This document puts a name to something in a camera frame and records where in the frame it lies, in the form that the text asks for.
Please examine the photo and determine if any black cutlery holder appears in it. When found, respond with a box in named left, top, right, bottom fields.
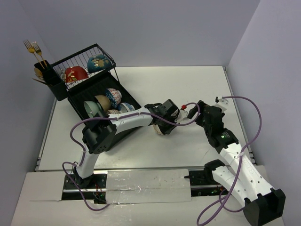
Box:
left=34, top=60, right=67, bottom=101

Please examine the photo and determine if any blue triangle pattern bowl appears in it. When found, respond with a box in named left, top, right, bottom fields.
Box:
left=105, top=88, right=122, bottom=108

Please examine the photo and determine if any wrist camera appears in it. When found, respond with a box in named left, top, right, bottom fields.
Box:
left=214, top=96, right=229, bottom=112
left=175, top=105, right=192, bottom=124

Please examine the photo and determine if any patterned brown white bowl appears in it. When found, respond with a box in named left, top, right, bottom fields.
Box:
left=106, top=109, right=121, bottom=114

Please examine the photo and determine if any gold fork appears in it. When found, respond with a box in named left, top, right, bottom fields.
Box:
left=23, top=40, right=45, bottom=69
left=32, top=42, right=47, bottom=68

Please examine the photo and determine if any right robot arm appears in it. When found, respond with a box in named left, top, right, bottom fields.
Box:
left=188, top=98, right=285, bottom=226

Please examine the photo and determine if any cream bowl with feet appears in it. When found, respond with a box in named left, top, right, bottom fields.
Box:
left=153, top=125, right=164, bottom=135

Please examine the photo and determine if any gold fork right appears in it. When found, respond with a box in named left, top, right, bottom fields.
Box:
left=32, top=42, right=47, bottom=68

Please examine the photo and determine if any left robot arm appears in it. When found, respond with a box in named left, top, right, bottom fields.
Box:
left=73, top=99, right=188, bottom=188

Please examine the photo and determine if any gold fork left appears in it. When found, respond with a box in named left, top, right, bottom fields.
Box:
left=23, top=40, right=45, bottom=69

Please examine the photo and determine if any blue gold globe bowl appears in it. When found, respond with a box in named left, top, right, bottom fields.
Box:
left=87, top=54, right=111, bottom=73

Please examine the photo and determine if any green celadon bowl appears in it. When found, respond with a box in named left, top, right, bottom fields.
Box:
left=84, top=101, right=102, bottom=118

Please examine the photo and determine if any black wire dish rack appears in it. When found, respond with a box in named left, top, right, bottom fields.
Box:
left=50, top=44, right=141, bottom=120

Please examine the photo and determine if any white taped sheet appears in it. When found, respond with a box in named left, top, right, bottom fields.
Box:
left=105, top=169, right=191, bottom=204

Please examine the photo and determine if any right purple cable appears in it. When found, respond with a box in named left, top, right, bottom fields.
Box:
left=196, top=95, right=262, bottom=226

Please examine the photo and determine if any gold spoon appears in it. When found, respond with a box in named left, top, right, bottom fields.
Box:
left=34, top=67, right=44, bottom=81

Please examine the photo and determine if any blue floral porcelain bowl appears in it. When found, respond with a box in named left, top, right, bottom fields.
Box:
left=117, top=102, right=135, bottom=113

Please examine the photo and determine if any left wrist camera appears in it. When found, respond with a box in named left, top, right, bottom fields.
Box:
left=175, top=105, right=192, bottom=124

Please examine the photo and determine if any white floral bowl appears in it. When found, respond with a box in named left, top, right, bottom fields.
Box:
left=64, top=66, right=89, bottom=83

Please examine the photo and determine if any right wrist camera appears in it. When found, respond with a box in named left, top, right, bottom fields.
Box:
left=214, top=96, right=229, bottom=112

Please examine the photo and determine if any beige black bowl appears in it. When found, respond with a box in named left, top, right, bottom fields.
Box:
left=95, top=95, right=111, bottom=111

